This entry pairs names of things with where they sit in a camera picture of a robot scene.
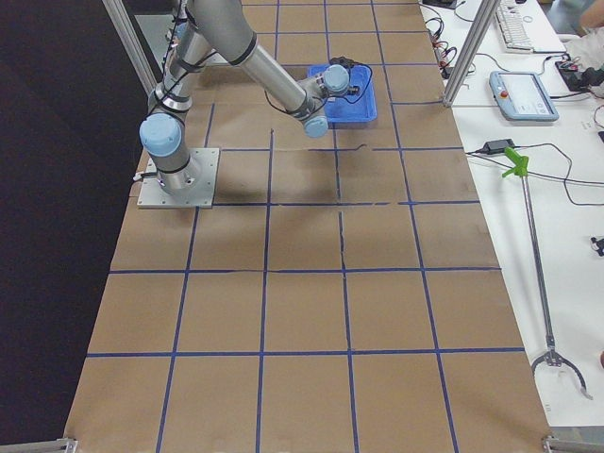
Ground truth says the blue plastic tray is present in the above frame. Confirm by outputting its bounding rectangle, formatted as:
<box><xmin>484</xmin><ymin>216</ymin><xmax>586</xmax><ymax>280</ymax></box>
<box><xmin>307</xmin><ymin>64</ymin><xmax>378</xmax><ymax>129</ymax></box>

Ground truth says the black cable on desk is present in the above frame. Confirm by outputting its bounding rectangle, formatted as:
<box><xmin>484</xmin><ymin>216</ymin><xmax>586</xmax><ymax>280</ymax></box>
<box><xmin>464</xmin><ymin>141</ymin><xmax>604</xmax><ymax>207</ymax></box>

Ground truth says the black power adapter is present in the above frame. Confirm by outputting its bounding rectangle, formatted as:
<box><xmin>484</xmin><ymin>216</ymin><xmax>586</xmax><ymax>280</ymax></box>
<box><xmin>482</xmin><ymin>139</ymin><xmax>515</xmax><ymax>155</ymax></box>

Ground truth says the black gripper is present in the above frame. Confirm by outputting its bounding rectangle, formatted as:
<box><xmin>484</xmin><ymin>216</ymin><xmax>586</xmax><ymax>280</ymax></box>
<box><xmin>329</xmin><ymin>56</ymin><xmax>357</xmax><ymax>71</ymax></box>

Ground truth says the green handled reacher grabber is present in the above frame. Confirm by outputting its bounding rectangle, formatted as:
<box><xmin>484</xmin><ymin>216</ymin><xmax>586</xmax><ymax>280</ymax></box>
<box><xmin>500</xmin><ymin>146</ymin><xmax>595</xmax><ymax>401</ymax></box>

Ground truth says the aluminium frame post left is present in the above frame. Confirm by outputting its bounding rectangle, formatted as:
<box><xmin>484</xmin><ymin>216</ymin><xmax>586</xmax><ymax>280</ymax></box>
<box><xmin>102</xmin><ymin>0</ymin><xmax>161</xmax><ymax>94</ymax></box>

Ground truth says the teach pendant tablet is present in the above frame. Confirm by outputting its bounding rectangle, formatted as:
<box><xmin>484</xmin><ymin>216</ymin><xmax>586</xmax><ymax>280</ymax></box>
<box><xmin>489</xmin><ymin>71</ymin><xmax>560</xmax><ymax>123</ymax></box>

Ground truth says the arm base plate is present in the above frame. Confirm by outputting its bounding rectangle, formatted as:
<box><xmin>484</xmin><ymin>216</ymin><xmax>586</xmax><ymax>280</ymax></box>
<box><xmin>137</xmin><ymin>148</ymin><xmax>220</xmax><ymax>209</ymax></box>

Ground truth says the white keyboard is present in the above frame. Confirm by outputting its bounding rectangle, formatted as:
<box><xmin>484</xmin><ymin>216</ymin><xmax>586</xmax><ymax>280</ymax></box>
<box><xmin>495</xmin><ymin>1</ymin><xmax>565</xmax><ymax>54</ymax></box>

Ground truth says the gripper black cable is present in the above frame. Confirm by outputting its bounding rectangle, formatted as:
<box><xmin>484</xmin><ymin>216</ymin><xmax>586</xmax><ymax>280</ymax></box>
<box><xmin>261</xmin><ymin>60</ymin><xmax>374</xmax><ymax>114</ymax></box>

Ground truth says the person in white clothing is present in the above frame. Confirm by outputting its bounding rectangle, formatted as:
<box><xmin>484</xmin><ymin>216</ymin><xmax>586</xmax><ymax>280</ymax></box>
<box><xmin>559</xmin><ymin>0</ymin><xmax>603</xmax><ymax>70</ymax></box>

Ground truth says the aluminium frame post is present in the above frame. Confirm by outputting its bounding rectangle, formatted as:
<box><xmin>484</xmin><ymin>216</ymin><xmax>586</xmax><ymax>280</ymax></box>
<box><xmin>102</xmin><ymin>0</ymin><xmax>161</xmax><ymax>94</ymax></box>
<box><xmin>443</xmin><ymin>0</ymin><xmax>499</xmax><ymax>107</ymax></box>

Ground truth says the small black device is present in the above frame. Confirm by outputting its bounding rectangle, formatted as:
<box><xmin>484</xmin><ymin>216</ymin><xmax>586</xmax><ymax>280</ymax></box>
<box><xmin>555</xmin><ymin>61</ymin><xmax>603</xmax><ymax>93</ymax></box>

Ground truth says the corner bracket left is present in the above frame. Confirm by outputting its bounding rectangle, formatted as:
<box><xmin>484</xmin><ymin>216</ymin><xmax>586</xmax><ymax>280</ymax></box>
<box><xmin>0</xmin><ymin>438</ymin><xmax>78</xmax><ymax>453</ymax></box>

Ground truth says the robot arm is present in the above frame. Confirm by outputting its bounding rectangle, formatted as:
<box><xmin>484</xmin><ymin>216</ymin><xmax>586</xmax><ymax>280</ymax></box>
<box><xmin>139</xmin><ymin>1</ymin><xmax>355</xmax><ymax>195</ymax></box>

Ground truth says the black clip on desk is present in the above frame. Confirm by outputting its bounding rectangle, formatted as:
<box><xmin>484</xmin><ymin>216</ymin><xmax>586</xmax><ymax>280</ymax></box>
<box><xmin>590</xmin><ymin>237</ymin><xmax>604</xmax><ymax>257</ymax></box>

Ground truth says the red black wire bundle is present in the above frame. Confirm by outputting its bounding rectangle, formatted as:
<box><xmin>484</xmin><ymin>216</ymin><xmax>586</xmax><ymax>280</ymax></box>
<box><xmin>422</xmin><ymin>16</ymin><xmax>476</xmax><ymax>79</ymax></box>

